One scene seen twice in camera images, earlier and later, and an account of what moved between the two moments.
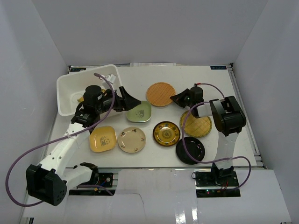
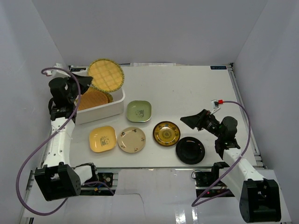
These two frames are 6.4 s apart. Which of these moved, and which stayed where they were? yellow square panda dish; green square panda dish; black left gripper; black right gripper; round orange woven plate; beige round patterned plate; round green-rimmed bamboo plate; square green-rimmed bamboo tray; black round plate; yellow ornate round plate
Moved: round orange woven plate; square green-rimmed bamboo tray; black right gripper; round green-rimmed bamboo plate; black left gripper
Stayed: green square panda dish; black round plate; yellow square panda dish; beige round patterned plate; yellow ornate round plate
